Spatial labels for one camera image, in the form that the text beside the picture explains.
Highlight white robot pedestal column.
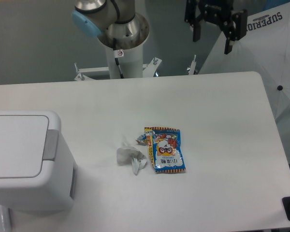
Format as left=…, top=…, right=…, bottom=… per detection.
left=104, top=45, right=143, bottom=79

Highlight small torn blue wrapper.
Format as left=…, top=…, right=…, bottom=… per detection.
left=136, top=133, right=147, bottom=146

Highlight white metal base bracket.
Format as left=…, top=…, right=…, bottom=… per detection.
left=74, top=58, right=162, bottom=81

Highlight white Superior umbrella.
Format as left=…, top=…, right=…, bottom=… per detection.
left=200, top=2, right=290, bottom=120

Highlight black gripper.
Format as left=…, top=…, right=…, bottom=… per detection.
left=184, top=0, right=247, bottom=55

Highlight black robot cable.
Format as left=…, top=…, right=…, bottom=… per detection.
left=112, top=38, right=125, bottom=79

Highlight crumpled white paper wrapper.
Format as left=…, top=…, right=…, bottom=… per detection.
left=116, top=135, right=147, bottom=175

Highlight blue cartoon snack bag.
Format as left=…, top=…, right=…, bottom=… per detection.
left=144, top=127, right=186, bottom=174

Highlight white push-lid trash can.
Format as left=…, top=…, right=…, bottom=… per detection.
left=0, top=110, right=77, bottom=211

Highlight silver clamp bracket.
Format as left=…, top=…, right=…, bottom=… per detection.
left=187, top=54, right=198, bottom=75

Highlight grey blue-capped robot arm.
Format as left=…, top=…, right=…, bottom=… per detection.
left=71, top=0, right=247, bottom=54

